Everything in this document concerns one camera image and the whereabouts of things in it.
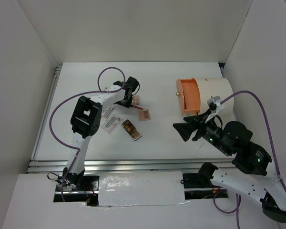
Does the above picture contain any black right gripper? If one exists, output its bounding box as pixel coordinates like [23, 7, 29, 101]
[171, 107, 231, 155]

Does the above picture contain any orange drawer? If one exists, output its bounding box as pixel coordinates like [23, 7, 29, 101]
[176, 78, 201, 117]

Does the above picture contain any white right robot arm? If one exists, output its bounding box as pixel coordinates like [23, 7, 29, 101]
[173, 115, 286, 223]

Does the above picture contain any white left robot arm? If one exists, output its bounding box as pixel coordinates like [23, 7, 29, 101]
[62, 76, 140, 190]

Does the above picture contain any round-pan eyeshadow palette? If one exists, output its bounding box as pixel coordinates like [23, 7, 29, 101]
[132, 95, 140, 106]

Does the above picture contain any upper false lash case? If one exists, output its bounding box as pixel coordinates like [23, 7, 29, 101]
[101, 105, 114, 120]

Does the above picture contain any false lash case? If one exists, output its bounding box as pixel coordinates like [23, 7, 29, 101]
[101, 105, 114, 120]
[102, 114, 123, 134]

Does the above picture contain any four-pan eyeshadow palette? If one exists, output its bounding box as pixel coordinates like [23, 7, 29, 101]
[138, 109, 151, 121]

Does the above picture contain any lower false lash case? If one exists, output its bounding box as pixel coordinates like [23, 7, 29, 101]
[102, 114, 123, 134]

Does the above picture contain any long brown eyeshadow palette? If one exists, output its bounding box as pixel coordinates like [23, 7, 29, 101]
[121, 119, 142, 141]

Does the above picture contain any cream cylindrical drawer organizer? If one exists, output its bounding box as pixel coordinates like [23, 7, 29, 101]
[195, 78, 233, 114]

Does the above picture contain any white taped cover panel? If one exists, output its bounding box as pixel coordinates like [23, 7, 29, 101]
[98, 171, 186, 207]

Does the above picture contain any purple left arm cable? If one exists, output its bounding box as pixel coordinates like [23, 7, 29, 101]
[49, 67, 127, 202]

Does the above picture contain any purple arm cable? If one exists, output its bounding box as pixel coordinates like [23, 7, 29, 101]
[213, 90, 286, 229]
[49, 67, 127, 202]

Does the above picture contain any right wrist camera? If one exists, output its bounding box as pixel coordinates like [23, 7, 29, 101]
[206, 96, 225, 122]

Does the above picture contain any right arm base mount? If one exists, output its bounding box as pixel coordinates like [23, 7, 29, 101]
[181, 173, 228, 200]

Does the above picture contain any aluminium rail frame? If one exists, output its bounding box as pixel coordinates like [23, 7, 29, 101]
[27, 62, 232, 174]

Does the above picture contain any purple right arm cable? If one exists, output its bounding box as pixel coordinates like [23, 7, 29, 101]
[213, 90, 286, 229]

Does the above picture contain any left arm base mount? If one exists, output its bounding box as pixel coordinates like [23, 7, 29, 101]
[47, 172, 100, 207]

